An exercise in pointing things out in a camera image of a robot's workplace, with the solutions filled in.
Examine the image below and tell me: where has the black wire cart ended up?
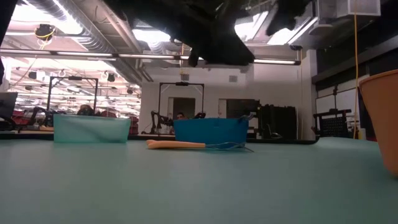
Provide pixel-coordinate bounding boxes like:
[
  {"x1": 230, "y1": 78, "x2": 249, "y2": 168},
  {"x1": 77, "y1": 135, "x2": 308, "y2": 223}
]
[{"x1": 313, "y1": 108, "x2": 353, "y2": 138}]

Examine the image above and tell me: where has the silver ventilation duct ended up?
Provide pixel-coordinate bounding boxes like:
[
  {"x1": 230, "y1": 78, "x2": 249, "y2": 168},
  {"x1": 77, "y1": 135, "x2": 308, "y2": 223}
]
[{"x1": 27, "y1": 0, "x2": 150, "y2": 54}]

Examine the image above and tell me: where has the black cabinet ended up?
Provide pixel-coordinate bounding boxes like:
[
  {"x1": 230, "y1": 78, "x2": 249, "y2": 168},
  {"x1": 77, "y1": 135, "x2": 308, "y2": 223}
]
[{"x1": 257, "y1": 105, "x2": 298, "y2": 141}]

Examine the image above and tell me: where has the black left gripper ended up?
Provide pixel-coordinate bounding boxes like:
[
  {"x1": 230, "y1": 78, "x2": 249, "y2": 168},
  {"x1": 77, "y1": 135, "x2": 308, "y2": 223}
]
[{"x1": 174, "y1": 9, "x2": 256, "y2": 68}]

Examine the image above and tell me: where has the blue plastic bin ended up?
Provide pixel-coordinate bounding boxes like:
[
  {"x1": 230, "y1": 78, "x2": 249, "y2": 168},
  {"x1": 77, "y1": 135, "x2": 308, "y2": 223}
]
[{"x1": 173, "y1": 118, "x2": 249, "y2": 146}]

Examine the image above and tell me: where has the orange handled silver fork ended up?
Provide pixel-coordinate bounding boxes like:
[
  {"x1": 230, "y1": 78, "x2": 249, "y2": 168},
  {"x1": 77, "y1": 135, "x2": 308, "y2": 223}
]
[
  {"x1": 146, "y1": 139, "x2": 246, "y2": 150},
  {"x1": 147, "y1": 140, "x2": 255, "y2": 153}
]

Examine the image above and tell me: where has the black metal rig frame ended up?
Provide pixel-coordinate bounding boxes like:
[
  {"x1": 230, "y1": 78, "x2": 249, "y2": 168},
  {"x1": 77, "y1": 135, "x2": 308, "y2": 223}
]
[
  {"x1": 46, "y1": 76, "x2": 100, "y2": 116},
  {"x1": 157, "y1": 82, "x2": 205, "y2": 121}
]

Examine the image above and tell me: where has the black yellow cable reel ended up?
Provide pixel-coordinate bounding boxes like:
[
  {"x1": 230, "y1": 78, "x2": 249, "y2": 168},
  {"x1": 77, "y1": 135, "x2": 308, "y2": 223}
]
[{"x1": 34, "y1": 24, "x2": 57, "y2": 42}]

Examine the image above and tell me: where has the translucent teal plastic bin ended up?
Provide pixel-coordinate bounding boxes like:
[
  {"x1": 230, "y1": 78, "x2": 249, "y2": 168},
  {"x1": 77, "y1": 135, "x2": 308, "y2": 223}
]
[{"x1": 52, "y1": 114, "x2": 132, "y2": 144}]

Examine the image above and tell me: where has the orange plastic bin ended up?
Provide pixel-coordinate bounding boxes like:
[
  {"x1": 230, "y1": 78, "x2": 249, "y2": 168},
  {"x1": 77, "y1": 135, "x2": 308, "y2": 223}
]
[{"x1": 357, "y1": 68, "x2": 398, "y2": 179}]

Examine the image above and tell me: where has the long ceiling light strip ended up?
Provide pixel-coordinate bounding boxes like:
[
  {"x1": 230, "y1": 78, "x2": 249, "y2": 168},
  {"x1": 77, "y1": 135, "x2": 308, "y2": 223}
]
[{"x1": 0, "y1": 48, "x2": 302, "y2": 66}]

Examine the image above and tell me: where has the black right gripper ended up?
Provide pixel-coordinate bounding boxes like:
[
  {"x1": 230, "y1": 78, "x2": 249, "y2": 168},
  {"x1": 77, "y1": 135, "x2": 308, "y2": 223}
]
[{"x1": 266, "y1": 0, "x2": 312, "y2": 37}]

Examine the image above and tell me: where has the green table mat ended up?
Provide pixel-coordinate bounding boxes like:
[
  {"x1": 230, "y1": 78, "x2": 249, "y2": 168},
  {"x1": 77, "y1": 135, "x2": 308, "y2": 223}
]
[{"x1": 0, "y1": 136, "x2": 398, "y2": 224}]

